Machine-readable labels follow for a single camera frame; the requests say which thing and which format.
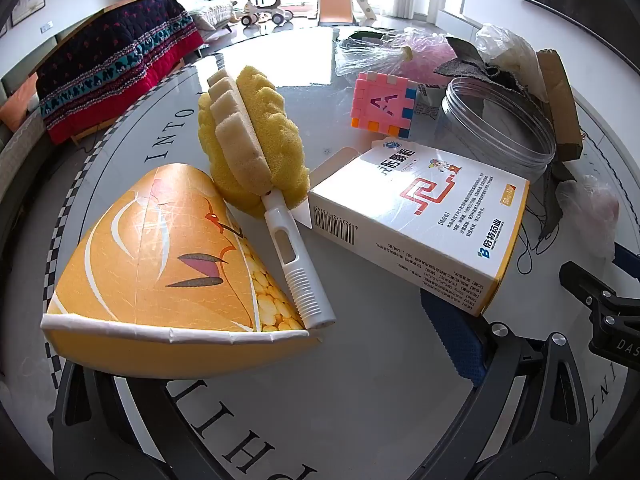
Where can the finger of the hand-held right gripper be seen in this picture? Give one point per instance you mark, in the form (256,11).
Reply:
(582,280)
(629,257)

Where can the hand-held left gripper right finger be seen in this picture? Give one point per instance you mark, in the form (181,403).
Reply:
(455,345)

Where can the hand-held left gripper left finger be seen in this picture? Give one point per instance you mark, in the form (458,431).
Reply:
(107,450)

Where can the white medicine box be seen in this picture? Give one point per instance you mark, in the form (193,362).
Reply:
(425,220)

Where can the crushed orange paper bowl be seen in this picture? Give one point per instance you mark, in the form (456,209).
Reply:
(150,260)

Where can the crumpled clear plastic bag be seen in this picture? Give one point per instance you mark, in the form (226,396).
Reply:
(590,210)

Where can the black thread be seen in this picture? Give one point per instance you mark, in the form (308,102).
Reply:
(525,255)

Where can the dark grey fabric scrap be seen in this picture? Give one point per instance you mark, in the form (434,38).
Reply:
(552,200)

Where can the clear plastic jar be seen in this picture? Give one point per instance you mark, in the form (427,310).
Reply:
(500,145)

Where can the brown cardboard piece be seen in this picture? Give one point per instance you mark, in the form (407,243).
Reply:
(560,100)

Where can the white plastic bag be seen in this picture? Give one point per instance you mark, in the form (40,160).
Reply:
(510,55)

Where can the grey cloth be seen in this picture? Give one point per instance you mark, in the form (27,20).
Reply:
(470,65)

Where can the pink foam puzzle cube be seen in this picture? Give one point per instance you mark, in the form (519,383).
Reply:
(382,105)

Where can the clear bag with pink contents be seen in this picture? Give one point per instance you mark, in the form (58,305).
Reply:
(430,55)

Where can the green grey sofa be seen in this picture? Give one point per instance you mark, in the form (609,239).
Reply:
(20,160)

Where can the orange cushion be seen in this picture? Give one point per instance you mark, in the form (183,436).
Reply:
(17,110)

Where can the white toy ride-on plane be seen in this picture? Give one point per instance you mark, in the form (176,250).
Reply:
(265,12)

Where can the bench with patterned red blanket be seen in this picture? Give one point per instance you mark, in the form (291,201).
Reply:
(110,60)

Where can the grey quilted mat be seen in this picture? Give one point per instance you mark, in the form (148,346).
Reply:
(212,14)

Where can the framed wall picture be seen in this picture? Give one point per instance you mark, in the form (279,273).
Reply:
(27,7)

